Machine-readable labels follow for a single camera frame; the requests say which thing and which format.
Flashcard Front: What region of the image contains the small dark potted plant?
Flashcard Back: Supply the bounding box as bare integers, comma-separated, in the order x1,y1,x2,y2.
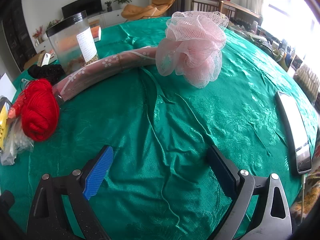
104,1,113,12

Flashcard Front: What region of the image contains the pink mesh bath loofah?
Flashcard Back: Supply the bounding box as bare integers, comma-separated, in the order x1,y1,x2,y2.
156,11,229,88

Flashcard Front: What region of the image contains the black television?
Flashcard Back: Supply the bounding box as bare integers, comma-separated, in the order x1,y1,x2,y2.
61,0,103,18

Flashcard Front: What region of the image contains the yellow blue packet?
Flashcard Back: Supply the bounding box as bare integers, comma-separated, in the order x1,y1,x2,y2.
0,96,11,151

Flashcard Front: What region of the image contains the red yarn ball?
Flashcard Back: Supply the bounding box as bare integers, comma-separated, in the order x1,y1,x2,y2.
21,79,60,142

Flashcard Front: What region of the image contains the clear jar black lid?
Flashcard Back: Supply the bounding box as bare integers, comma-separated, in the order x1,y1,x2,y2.
46,11,99,75

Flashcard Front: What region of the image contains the cotton swab bag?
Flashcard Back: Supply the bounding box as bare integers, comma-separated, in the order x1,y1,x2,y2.
1,118,34,166

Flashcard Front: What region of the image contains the pink floral rolled tube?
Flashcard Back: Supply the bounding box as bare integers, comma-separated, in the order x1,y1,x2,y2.
53,46,157,105

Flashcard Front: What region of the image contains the orange rocking lounge chair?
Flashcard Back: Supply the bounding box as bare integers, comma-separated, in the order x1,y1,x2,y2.
121,0,176,21

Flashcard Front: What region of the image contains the black knitted item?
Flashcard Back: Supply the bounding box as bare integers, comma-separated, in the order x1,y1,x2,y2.
28,64,65,86

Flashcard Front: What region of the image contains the orange book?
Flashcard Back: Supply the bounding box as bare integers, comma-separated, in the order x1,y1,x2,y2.
91,25,101,42

